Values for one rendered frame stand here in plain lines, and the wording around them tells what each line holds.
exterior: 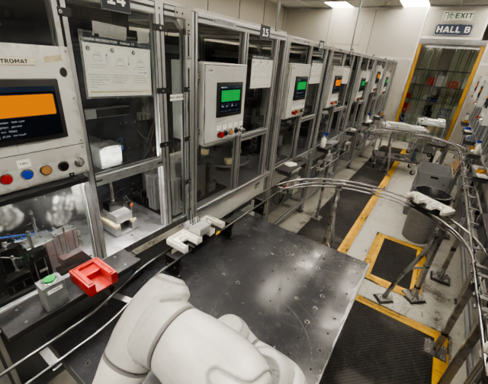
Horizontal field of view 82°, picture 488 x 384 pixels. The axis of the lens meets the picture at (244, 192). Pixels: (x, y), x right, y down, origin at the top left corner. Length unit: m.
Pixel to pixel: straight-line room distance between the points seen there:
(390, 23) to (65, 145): 8.68
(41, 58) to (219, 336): 1.01
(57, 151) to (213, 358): 0.96
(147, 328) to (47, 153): 0.83
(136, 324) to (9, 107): 0.80
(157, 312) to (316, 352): 1.01
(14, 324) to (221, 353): 0.99
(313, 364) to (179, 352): 0.97
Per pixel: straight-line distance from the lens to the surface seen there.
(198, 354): 0.53
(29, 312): 1.42
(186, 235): 1.70
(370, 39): 9.28
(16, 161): 1.21
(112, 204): 1.68
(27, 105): 1.17
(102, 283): 1.41
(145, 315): 0.60
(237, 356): 0.53
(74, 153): 1.28
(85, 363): 1.48
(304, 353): 1.47
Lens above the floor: 1.85
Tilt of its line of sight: 26 degrees down
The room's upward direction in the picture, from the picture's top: 5 degrees clockwise
